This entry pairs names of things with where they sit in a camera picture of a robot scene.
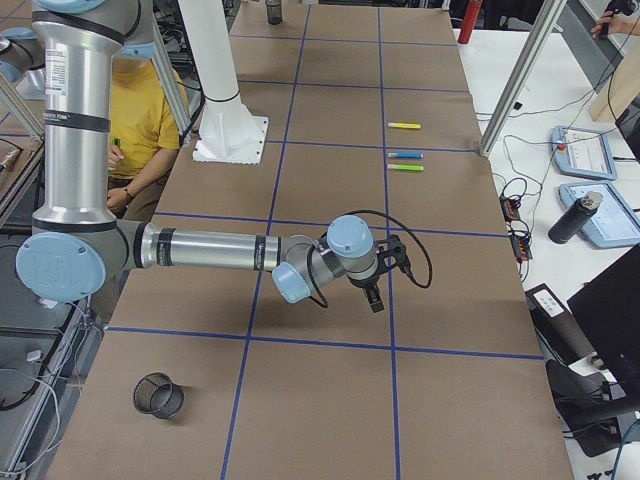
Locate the white camera pillar with base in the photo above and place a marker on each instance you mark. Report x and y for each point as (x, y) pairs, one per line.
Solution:
(227, 132)

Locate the small black usb hub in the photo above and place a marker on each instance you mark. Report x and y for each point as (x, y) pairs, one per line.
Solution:
(510, 209)

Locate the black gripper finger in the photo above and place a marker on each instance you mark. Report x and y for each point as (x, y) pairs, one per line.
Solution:
(374, 299)

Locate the black mesh cup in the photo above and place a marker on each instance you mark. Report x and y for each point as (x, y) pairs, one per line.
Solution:
(274, 11)
(157, 395)

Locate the green highlighter pen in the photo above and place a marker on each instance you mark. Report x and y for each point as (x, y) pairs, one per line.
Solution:
(405, 167)

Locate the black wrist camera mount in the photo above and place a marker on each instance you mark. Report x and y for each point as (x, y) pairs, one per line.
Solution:
(391, 253)

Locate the blue highlighter pen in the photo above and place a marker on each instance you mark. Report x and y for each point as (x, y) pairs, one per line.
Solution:
(405, 155)

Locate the far black mesh cup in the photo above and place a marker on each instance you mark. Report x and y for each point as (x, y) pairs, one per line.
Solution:
(274, 11)

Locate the near black mesh cup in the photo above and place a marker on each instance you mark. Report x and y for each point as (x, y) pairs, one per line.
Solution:
(157, 395)

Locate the black water bottle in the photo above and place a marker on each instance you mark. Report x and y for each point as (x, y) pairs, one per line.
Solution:
(575, 217)

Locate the near teach pendant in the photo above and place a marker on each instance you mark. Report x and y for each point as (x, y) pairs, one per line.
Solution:
(614, 224)

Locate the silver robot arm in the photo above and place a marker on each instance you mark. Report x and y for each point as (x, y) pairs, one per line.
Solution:
(78, 245)

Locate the person in yellow shirt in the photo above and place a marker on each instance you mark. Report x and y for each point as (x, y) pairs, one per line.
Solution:
(144, 143)

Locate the brown paper table cover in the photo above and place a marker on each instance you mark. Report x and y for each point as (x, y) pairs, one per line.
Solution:
(447, 382)

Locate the aluminium frame post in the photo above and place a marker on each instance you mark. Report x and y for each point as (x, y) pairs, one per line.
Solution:
(532, 48)

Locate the black adapter box with label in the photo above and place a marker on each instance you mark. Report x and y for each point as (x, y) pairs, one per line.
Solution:
(557, 327)

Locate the far teach pendant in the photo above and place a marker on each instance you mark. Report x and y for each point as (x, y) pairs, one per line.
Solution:
(582, 153)

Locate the teach pendant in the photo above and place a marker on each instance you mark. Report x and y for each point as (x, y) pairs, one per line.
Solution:
(614, 224)
(582, 153)

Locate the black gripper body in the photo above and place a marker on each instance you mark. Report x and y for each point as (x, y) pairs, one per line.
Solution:
(363, 284)

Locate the yellow highlighter pen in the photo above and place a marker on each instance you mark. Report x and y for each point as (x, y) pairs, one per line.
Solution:
(404, 125)

